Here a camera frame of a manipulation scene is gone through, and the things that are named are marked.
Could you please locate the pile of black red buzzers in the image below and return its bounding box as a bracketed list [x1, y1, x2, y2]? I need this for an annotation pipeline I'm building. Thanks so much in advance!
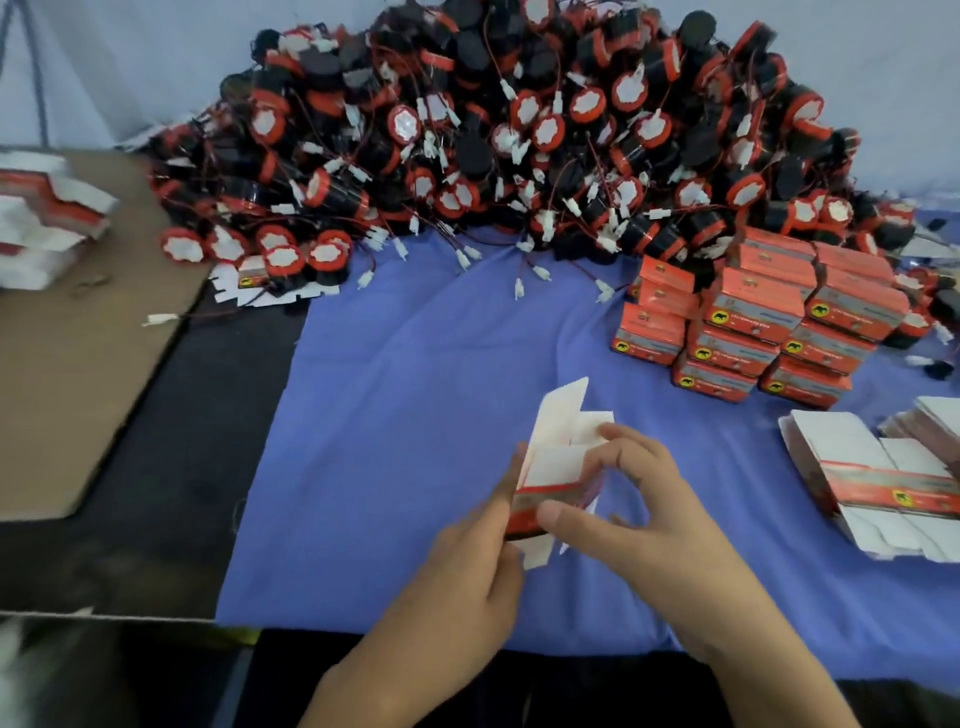
[142, 0, 960, 309]

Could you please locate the person's left hand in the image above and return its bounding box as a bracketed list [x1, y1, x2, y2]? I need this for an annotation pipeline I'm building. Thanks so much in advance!
[307, 450, 530, 722]

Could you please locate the blue cloth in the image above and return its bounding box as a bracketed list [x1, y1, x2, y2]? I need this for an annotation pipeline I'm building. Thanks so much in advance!
[217, 225, 960, 692]

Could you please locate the person's left forearm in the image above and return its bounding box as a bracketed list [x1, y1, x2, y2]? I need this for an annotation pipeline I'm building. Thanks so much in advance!
[300, 693, 392, 728]

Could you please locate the stack of paper boxes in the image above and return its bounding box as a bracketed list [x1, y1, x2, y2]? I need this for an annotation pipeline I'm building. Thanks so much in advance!
[780, 394, 960, 564]
[0, 150, 119, 291]

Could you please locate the brown cardboard sheet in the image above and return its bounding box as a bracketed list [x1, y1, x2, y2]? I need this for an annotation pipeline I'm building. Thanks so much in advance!
[0, 147, 212, 522]

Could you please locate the person's right hand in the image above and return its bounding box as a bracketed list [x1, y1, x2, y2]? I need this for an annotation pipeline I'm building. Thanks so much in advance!
[535, 423, 789, 662]

